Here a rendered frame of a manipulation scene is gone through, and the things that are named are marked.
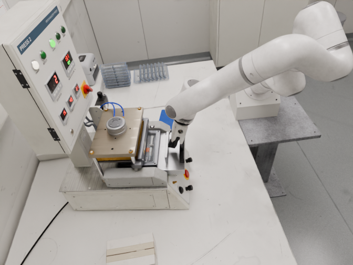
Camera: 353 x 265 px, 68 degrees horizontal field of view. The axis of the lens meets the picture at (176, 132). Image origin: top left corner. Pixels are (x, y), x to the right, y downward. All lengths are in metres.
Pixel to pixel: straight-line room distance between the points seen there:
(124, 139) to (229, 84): 0.47
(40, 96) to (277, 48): 0.67
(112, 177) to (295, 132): 1.03
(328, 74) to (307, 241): 1.46
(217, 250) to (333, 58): 0.80
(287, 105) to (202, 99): 1.02
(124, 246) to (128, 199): 0.20
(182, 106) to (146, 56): 2.82
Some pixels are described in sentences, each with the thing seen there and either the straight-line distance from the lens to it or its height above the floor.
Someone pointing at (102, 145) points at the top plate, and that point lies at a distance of 1.05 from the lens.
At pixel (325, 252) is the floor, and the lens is 2.12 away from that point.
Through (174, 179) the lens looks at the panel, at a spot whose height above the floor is 0.89.
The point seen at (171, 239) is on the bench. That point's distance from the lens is 1.18.
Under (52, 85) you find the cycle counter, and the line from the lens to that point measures 0.92.
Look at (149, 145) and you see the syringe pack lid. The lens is 1.15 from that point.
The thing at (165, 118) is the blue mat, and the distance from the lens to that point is 1.64.
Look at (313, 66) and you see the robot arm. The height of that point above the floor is 1.44.
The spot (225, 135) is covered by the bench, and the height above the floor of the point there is 0.75.
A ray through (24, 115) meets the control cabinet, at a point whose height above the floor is 1.34.
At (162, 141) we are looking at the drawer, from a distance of 1.20.
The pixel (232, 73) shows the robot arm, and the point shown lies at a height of 1.41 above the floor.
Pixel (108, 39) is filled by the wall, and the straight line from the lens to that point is 3.55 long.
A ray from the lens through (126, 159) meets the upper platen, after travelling 1.07.
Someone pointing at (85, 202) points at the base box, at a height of 0.83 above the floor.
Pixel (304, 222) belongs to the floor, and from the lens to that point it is 2.17.
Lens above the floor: 1.83
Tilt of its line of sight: 45 degrees down
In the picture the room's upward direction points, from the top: 7 degrees counter-clockwise
